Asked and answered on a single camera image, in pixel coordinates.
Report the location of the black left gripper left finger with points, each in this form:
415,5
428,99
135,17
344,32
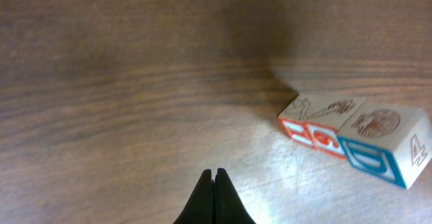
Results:
199,207

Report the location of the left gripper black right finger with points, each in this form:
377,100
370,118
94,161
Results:
228,207

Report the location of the red letter I block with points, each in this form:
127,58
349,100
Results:
294,120

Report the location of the red number 9 block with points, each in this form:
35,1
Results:
326,117

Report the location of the blue letter D block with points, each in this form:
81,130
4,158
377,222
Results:
391,142

